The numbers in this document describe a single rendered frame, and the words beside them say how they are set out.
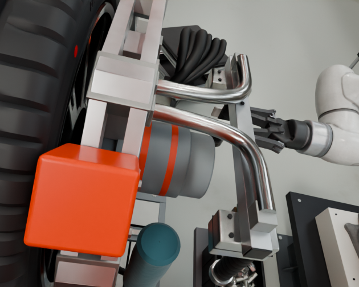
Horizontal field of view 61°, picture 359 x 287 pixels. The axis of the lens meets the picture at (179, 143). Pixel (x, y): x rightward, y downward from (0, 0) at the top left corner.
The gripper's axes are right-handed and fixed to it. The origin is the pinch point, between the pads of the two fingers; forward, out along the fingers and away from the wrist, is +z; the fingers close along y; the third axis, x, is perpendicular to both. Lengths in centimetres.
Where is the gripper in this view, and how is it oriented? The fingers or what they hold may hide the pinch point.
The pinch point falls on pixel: (225, 119)
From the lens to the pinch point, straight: 75.3
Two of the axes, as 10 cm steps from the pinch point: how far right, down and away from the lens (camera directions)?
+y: 0.4, -7.6, 6.5
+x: 2.5, -6.2, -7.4
